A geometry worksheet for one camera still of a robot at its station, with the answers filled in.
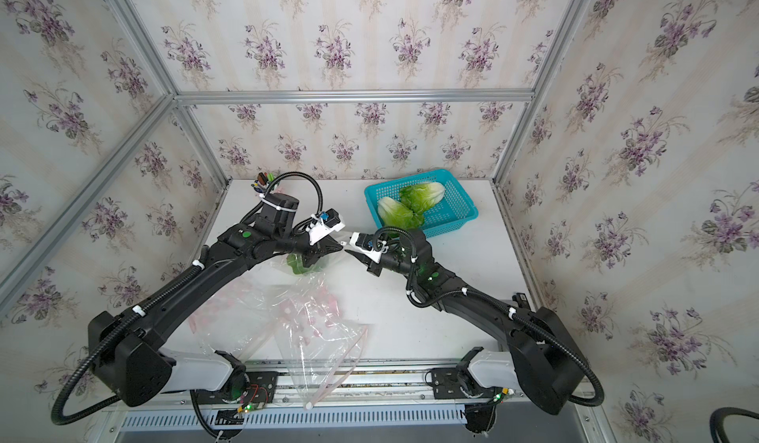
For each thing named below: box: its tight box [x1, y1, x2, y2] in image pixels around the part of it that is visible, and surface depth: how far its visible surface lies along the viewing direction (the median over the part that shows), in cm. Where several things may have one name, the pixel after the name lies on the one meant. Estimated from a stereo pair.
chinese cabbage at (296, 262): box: [286, 253, 322, 275], surface depth 86 cm
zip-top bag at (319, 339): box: [271, 270, 368, 410], surface depth 80 cm
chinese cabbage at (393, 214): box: [377, 196, 425, 231], surface depth 102 cm
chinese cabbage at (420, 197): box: [399, 181, 445, 223], surface depth 107 cm
